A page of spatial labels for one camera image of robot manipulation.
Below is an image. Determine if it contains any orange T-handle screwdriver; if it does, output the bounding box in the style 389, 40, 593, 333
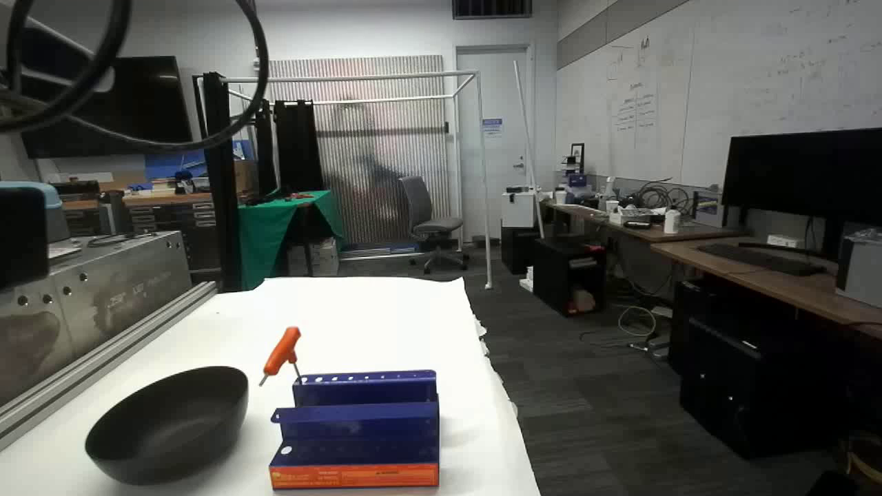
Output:
257, 325, 307, 388

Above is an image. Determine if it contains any black bowl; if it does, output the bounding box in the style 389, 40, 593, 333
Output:
83, 363, 252, 487

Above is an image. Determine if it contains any grey office chair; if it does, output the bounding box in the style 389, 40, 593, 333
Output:
396, 175, 472, 275

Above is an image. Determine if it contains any white door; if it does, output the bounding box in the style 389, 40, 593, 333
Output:
456, 44, 538, 246

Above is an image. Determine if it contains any white paper sheet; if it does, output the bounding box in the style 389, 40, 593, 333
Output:
0, 275, 544, 496

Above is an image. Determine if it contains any grey mesh screen panel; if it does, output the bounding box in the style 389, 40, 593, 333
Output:
264, 55, 456, 253

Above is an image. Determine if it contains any black box under desk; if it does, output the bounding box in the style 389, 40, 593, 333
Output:
531, 234, 609, 321

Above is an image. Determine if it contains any black upright panel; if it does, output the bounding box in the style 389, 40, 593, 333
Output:
270, 100, 325, 195

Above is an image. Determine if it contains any cluttered long desk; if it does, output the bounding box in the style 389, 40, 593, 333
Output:
538, 199, 738, 249

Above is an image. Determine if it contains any blue tool holder orange base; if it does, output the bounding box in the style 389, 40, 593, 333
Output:
267, 369, 440, 491

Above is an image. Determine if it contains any ceiling air vent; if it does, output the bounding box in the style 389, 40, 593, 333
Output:
449, 0, 538, 23

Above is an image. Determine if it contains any black keyboard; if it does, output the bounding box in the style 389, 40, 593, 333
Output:
694, 241, 829, 278

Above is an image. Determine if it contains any black cabinet under desk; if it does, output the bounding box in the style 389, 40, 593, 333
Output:
676, 278, 862, 464

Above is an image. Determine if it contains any wooden desk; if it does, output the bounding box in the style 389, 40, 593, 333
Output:
648, 234, 882, 345

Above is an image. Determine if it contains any black computer monitor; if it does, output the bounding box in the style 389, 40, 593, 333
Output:
719, 126, 882, 263

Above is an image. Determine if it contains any black and teal box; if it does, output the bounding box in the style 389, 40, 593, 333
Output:
0, 180, 71, 293

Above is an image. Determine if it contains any white computer box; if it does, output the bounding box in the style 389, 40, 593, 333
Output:
833, 228, 882, 312

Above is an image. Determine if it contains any white pipe frame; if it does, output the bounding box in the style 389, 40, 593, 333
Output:
224, 70, 497, 293

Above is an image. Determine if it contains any black vertical post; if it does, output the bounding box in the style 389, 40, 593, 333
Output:
194, 73, 245, 296

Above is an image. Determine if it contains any thin black cable loop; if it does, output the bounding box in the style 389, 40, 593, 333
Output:
52, 0, 272, 154

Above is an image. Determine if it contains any black wall screen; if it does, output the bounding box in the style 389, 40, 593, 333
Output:
19, 55, 196, 161

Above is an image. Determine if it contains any aluminium extrusion rail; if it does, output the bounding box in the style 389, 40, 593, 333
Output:
0, 278, 220, 451

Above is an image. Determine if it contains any thick black cable loop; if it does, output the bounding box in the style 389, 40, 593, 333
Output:
0, 0, 136, 139

